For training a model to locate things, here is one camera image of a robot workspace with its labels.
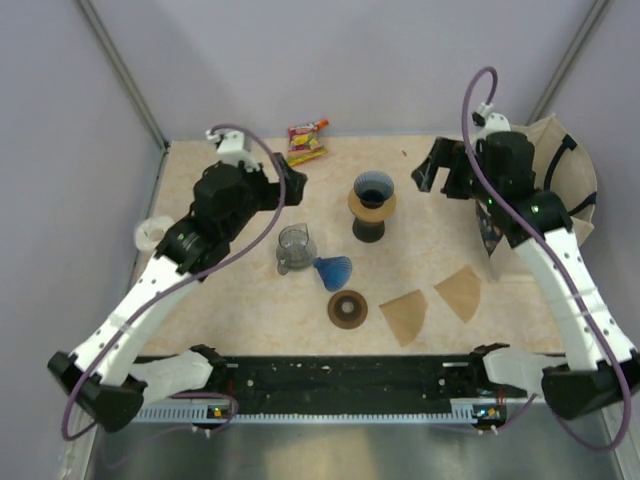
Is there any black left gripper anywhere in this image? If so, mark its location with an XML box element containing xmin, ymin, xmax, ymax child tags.
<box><xmin>224</xmin><ymin>153</ymin><xmax>307</xmax><ymax>240</ymax></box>

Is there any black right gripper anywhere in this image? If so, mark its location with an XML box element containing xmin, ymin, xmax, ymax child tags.
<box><xmin>411</xmin><ymin>136</ymin><xmax>499</xmax><ymax>207</ymax></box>

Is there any blue glass dripper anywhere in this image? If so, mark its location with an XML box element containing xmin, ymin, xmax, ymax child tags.
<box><xmin>312</xmin><ymin>256</ymin><xmax>353</xmax><ymax>292</ymax></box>
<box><xmin>353</xmin><ymin>171</ymin><xmax>394</xmax><ymax>209</ymax></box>

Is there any light wooden dripper ring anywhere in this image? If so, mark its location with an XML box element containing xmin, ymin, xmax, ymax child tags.
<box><xmin>347</xmin><ymin>189</ymin><xmax>399</xmax><ymax>224</ymax></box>

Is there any brown paper coffee filter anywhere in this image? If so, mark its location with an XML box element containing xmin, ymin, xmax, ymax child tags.
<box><xmin>379</xmin><ymin>290</ymin><xmax>428</xmax><ymax>347</ymax></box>

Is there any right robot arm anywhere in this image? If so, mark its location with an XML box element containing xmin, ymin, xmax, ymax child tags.
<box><xmin>411</xmin><ymin>131</ymin><xmax>639</xmax><ymax>420</ymax></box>

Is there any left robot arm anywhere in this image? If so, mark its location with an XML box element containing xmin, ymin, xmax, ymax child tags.
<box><xmin>47</xmin><ymin>153</ymin><xmax>308</xmax><ymax>433</ymax></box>

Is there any brown paper filter right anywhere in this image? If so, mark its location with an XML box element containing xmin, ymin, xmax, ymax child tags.
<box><xmin>434</xmin><ymin>266</ymin><xmax>482</xmax><ymax>323</ymax></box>

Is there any colourful snack packet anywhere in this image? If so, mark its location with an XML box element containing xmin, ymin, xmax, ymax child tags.
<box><xmin>286</xmin><ymin>119</ymin><xmax>329</xmax><ymax>167</ymax></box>

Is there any grey glass pitcher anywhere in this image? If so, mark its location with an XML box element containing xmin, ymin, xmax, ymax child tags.
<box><xmin>276</xmin><ymin>223</ymin><xmax>317</xmax><ymax>275</ymax></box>

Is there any black tumbler with red lid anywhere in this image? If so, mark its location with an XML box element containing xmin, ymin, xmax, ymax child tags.
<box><xmin>352</xmin><ymin>216</ymin><xmax>386</xmax><ymax>243</ymax></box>

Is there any cream canvas tote bag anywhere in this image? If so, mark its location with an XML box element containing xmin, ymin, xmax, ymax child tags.
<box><xmin>472</xmin><ymin>112</ymin><xmax>599</xmax><ymax>284</ymax></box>

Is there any white toilet paper roll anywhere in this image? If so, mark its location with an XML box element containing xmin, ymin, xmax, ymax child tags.
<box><xmin>134</xmin><ymin>215</ymin><xmax>174</xmax><ymax>253</ymax></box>

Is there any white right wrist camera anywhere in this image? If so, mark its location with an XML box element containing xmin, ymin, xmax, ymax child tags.
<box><xmin>471</xmin><ymin>102</ymin><xmax>511</xmax><ymax>134</ymax></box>

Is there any dark wooden dripper ring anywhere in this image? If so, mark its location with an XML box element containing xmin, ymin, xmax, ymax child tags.
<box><xmin>327</xmin><ymin>289</ymin><xmax>370</xmax><ymax>331</ymax></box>

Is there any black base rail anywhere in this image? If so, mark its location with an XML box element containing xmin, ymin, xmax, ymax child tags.
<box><xmin>129</xmin><ymin>353</ymin><xmax>546</xmax><ymax>416</ymax></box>

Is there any grey slotted cable duct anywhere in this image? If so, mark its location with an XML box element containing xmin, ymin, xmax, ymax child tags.
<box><xmin>133</xmin><ymin>403</ymin><xmax>234</xmax><ymax>424</ymax></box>

